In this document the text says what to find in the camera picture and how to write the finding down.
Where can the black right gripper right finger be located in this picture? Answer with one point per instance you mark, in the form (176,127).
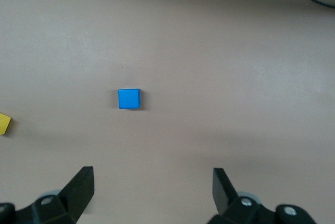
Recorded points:
(235,211)

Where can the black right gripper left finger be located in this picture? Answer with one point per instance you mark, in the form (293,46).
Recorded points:
(70,203)

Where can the blue cube block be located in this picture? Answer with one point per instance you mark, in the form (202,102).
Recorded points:
(128,99)

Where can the yellow cube block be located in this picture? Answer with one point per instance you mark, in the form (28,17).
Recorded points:
(4,124)

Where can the brown paper table cover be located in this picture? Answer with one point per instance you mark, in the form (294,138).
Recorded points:
(183,38)

